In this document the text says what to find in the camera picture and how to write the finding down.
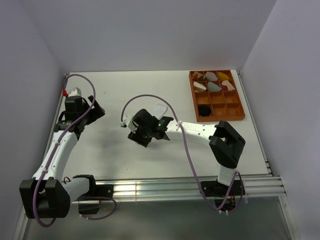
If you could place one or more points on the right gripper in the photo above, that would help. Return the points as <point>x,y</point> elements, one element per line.
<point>134,136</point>

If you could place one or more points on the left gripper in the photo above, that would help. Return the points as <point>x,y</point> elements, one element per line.
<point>96,112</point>

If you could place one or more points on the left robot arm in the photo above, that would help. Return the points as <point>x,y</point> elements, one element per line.
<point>44,196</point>

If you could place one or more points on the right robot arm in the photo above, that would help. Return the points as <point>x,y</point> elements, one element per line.
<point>224,141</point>

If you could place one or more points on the white brown rolled sock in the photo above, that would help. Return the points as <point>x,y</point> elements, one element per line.
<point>199,87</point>

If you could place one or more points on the brown orange rolled sock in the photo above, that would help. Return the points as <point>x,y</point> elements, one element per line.
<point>198,76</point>

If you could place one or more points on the orange compartment tray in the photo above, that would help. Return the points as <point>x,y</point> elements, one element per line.
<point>225,105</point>

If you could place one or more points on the grey teal rolled sock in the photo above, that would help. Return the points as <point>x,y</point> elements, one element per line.
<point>212,87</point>

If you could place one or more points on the grey white rolled sock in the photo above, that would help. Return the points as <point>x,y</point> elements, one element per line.
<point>211,76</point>

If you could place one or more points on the pink maroon rolled sock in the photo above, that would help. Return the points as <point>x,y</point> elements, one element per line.
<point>227,86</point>

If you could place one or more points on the yellow rolled sock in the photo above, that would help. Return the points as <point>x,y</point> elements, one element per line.
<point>222,76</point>

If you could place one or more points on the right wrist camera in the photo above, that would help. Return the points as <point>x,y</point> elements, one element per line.
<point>127,122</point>

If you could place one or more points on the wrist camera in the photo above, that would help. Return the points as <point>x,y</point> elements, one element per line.
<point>127,122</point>
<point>75,92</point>

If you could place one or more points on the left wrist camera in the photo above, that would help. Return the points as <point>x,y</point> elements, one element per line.
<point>75,92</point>

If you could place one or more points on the aluminium front rail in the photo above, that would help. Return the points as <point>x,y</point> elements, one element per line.
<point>179,189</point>

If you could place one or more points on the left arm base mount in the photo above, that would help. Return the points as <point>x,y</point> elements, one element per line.
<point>99,192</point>

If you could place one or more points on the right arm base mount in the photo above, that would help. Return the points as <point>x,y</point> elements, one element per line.
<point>213,188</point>

